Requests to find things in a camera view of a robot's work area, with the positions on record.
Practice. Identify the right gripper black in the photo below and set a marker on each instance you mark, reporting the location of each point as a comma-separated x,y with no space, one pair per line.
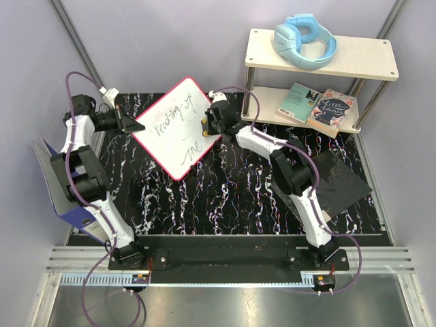
209,118

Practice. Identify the white two-tier shelf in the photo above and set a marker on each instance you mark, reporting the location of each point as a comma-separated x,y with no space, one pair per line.
356,61

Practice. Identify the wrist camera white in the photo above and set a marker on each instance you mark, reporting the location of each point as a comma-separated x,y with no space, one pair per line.
109,96
216,96

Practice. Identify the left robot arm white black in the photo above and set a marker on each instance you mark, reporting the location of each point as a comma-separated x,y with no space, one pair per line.
85,183

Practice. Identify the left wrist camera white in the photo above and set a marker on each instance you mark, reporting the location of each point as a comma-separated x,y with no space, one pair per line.
109,96

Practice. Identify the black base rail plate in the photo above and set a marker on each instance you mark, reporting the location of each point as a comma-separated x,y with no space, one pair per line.
282,251

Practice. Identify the pink framed whiteboard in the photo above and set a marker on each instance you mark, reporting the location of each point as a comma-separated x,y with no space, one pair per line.
173,132

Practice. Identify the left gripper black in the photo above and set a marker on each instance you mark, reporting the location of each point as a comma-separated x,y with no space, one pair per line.
131,125

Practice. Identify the little women book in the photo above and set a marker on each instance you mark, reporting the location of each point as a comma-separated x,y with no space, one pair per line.
330,112

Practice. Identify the black notebook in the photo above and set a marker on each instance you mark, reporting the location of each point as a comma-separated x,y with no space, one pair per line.
339,186

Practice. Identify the blue headphones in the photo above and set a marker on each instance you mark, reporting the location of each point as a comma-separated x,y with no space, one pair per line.
301,29

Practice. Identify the blue ring binder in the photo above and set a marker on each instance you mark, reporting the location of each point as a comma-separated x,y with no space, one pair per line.
71,213

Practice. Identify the yellow black whiteboard eraser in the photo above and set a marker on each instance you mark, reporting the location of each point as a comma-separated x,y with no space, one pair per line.
206,127

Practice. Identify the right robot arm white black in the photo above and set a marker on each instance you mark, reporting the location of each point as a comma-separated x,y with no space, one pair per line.
248,137

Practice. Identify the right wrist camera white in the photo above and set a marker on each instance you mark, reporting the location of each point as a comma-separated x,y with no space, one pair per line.
216,96

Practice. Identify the teal paperback book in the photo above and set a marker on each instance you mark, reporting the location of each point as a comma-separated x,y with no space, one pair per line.
299,103

